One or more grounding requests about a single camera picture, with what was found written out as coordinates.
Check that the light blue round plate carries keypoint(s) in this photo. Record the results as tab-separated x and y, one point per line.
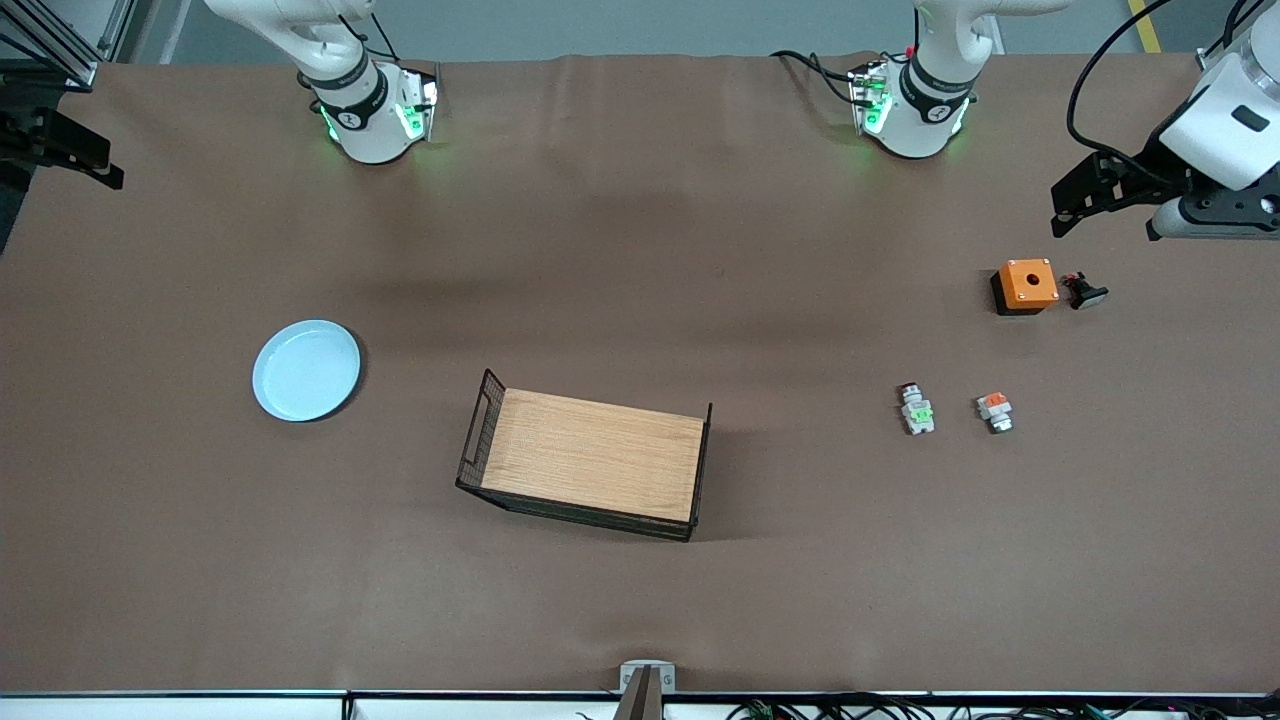
305	370

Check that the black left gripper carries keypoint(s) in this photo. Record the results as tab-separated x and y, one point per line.
1146	169

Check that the black push button clear cap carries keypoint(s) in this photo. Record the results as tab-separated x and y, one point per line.
1085	293

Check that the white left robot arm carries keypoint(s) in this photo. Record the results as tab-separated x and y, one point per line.
930	110

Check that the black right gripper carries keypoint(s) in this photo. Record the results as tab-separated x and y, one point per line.
30	135

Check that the orange button enclosure box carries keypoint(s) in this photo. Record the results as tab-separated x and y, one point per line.
1028	285

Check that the orange label button module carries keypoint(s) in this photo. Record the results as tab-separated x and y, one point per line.
995	408

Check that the red button green label module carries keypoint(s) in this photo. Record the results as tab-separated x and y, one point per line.
918	412

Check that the white table edge rail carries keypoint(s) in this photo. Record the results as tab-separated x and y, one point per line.
200	708

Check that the brown table cover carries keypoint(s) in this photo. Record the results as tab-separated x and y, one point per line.
300	600

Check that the aluminium frame profile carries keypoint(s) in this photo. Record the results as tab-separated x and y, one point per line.
1210	62
70	60

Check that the metal clamp bracket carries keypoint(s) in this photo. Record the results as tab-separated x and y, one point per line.
647	690

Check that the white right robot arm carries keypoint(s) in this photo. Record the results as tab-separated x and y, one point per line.
365	120

